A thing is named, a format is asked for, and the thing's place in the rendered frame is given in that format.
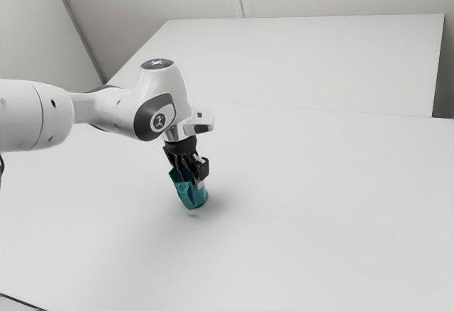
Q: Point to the teal faceted mug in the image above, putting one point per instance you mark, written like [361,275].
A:
[189,192]

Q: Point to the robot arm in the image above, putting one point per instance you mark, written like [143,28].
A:
[106,107]

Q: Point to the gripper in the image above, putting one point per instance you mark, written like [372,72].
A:
[180,148]

